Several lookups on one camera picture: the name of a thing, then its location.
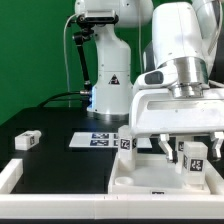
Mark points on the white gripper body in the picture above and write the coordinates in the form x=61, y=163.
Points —
x=157, y=112

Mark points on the white marker tag sheet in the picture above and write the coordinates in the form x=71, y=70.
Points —
x=103, y=140

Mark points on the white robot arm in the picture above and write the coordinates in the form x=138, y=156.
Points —
x=172, y=95

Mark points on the white U-shaped obstacle fence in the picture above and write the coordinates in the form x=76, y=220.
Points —
x=104, y=206

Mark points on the white square table top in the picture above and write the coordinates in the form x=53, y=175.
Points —
x=152, y=175

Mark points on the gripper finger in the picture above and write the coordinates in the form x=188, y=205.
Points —
x=171, y=154
x=217, y=139

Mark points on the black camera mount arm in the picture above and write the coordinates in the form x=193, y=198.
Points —
x=80, y=38

